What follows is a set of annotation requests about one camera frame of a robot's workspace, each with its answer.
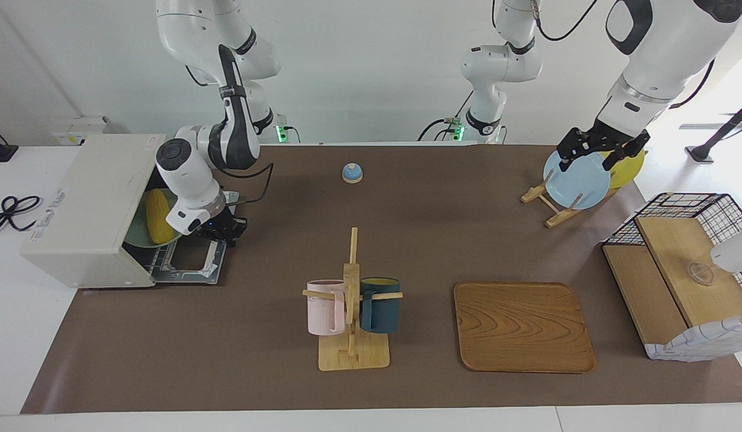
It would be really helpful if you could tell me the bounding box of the brown table mat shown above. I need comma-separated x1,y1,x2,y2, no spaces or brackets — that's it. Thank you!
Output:
20,144,742,415

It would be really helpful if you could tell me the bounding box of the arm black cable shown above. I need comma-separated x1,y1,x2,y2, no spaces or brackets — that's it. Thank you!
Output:
530,0,717,110
185,60,276,208

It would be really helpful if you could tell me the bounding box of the white power box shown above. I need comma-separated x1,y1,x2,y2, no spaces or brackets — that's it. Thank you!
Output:
52,116,110,146

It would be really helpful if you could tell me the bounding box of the wooden serving tray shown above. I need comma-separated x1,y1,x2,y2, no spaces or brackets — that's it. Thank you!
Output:
454,282,596,374

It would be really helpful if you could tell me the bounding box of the white toaster oven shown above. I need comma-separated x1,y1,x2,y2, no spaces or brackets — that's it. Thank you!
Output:
20,133,229,290

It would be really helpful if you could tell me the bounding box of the white rounded object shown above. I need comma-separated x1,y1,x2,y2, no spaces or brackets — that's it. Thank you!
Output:
709,223,742,275

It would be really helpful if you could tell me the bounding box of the black base cable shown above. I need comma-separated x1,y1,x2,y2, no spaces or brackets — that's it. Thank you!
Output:
418,90,474,142

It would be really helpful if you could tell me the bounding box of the yellow corn cob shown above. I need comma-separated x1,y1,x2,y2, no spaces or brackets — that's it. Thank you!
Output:
144,188,173,245

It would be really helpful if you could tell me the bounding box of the pink mug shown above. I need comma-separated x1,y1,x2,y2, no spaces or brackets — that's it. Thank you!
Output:
306,280,348,336

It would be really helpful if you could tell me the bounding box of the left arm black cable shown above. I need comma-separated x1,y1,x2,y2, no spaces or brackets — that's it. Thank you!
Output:
530,0,717,110

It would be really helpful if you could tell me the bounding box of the black cable on white table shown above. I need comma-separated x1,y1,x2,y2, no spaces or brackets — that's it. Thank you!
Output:
0,195,44,235

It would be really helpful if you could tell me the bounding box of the wooden plate rack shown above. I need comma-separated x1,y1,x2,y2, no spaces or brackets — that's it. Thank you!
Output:
521,150,648,229

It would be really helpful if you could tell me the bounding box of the wooden mug tree stand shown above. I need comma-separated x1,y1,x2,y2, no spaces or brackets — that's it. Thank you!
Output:
303,227,404,371

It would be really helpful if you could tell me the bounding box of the black clamp mount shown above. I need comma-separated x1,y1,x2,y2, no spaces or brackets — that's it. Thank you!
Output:
0,125,19,163

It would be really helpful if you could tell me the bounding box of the light blue plate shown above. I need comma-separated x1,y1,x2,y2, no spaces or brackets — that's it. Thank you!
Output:
543,149,611,211

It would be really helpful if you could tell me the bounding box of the dark teal mug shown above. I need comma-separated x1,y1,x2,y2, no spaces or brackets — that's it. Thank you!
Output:
359,277,402,334

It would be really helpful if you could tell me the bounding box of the wooden step shelf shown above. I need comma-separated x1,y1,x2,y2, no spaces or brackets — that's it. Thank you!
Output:
603,216,742,347

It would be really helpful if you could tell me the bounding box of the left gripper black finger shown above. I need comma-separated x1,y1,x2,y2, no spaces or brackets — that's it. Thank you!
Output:
604,137,651,172
558,147,587,173

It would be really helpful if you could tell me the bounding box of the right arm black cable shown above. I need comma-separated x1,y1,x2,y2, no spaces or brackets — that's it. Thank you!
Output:
185,60,276,208

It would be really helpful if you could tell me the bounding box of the green plate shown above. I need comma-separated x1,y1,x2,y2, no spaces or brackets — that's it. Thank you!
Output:
122,188,189,249

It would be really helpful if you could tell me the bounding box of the black stand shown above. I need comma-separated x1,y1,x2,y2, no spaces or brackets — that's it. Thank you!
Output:
686,96,742,164

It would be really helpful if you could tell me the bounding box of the yellow plate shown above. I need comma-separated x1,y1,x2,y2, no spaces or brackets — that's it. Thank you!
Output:
599,149,648,190

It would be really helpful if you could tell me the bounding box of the small clear glass cup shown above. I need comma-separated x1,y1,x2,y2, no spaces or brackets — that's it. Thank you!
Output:
686,261,717,287

